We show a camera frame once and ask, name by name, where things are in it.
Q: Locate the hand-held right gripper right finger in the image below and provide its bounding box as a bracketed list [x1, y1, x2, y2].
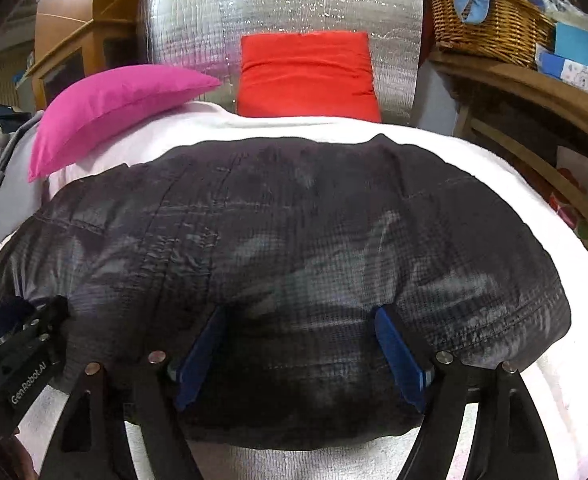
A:
[374, 306, 559, 480]

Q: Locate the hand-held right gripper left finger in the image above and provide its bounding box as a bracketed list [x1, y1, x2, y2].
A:
[51, 305, 227, 480]

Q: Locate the red pillow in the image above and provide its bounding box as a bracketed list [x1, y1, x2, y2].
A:
[236, 31, 383, 123]

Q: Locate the black quilted jacket with fur trim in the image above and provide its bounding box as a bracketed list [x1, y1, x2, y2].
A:
[0, 132, 573, 443]

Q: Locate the blue box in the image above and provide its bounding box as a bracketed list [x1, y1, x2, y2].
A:
[554, 22, 588, 81]

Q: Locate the wooden shelf unit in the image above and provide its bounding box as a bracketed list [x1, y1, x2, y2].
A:
[426, 50, 588, 271]

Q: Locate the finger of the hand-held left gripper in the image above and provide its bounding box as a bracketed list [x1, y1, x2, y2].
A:
[21, 295, 71, 347]

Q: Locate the wicker basket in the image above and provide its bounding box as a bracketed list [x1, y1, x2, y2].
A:
[426, 0, 557, 71]

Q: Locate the grey cloth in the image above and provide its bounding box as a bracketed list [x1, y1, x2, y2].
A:
[0, 110, 45, 261]

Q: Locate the pink pillow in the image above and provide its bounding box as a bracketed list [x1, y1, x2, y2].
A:
[28, 64, 223, 183]

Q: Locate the white blanket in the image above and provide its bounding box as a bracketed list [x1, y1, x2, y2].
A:
[0, 100, 588, 480]

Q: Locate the silver foil insulation mat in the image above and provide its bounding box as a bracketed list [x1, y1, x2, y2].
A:
[136, 0, 425, 128]

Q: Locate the white patterned box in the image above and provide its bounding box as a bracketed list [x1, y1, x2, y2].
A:
[536, 45, 588, 98]

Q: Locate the wooden cabinet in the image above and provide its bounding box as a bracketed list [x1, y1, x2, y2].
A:
[24, 0, 162, 111]

